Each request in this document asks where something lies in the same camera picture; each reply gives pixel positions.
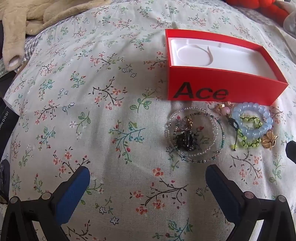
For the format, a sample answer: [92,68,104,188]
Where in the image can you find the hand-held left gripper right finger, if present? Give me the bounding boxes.
[205,164,296,241]

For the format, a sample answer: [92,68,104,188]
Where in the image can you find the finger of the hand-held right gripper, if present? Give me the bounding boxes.
[286,140,296,163]

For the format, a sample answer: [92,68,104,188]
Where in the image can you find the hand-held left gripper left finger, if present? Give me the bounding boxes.
[5,165,90,241]

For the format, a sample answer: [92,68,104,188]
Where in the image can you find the green bead bracelet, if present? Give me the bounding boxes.
[231,116,264,151]

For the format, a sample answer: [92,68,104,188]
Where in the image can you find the black hair clip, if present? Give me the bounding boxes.
[174,130,197,152]

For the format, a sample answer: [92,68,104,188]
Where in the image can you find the blue bead bracelet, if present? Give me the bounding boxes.
[232,103,274,144]

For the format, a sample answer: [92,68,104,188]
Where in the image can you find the pink bead charm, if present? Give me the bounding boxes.
[208,102,232,116]

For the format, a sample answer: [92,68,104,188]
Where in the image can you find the clear bead necklace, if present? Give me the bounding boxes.
[165,108,224,164]

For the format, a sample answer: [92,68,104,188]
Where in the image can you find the red box with white insert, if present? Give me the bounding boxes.
[165,29,289,106]

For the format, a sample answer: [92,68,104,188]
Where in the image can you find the black printed box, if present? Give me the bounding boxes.
[0,97,21,204]

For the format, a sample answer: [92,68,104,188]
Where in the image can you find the red plush toy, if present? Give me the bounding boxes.
[225,0,290,27]

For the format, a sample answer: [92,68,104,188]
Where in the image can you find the grey checked cloth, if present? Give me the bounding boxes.
[0,30,58,78]

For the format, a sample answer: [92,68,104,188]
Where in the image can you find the beige plush blanket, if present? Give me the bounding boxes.
[0,0,114,71]

